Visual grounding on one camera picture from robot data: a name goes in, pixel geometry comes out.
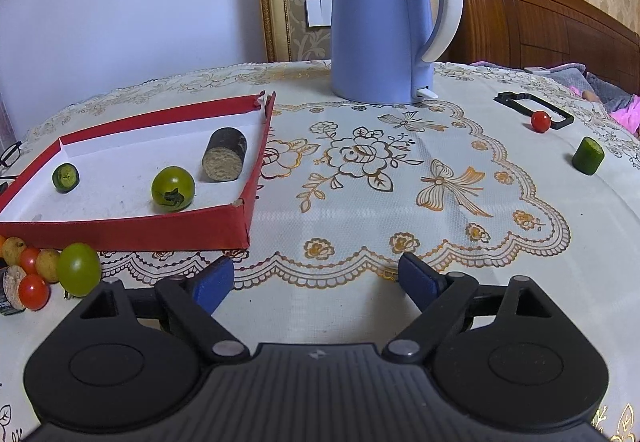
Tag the pink cloth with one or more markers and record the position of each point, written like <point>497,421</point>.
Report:
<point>628,116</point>

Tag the red cherry tomato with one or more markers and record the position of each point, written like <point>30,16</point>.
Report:
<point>540,121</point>
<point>33,292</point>
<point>30,260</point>

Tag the small white flat item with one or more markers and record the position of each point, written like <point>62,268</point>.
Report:
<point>536,70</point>

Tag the dark eggplant piece, small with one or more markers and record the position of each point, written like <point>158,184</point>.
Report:
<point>225,155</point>

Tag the dark eggplant piece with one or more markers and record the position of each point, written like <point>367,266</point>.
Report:
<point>225,155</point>
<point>12,291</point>

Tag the grey blanket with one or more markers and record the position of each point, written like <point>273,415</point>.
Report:
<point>570,73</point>

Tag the green tomato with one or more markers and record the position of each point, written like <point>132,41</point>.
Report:
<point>78,269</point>
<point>172,187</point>

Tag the brown wooden headboard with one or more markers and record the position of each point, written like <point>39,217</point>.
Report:
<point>550,22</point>

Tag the small yellow fruit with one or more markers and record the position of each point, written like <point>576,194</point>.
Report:
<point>13,248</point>

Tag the black eyeglasses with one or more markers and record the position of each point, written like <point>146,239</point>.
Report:
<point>11,154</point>

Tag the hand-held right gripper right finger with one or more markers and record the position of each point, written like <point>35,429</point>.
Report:
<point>419,281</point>

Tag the green cucumber piece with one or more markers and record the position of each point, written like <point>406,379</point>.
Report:
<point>65,177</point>
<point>588,156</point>

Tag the blue electric kettle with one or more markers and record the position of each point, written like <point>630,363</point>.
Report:
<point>380,22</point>

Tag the brown kiwi fruit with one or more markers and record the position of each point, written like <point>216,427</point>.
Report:
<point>49,266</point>

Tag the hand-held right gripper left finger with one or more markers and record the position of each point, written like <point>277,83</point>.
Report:
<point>214,284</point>

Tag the white wall switch panel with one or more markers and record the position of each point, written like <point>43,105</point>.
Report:
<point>319,12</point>

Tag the red shallow cardboard box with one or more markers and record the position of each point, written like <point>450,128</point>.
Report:
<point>150,232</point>

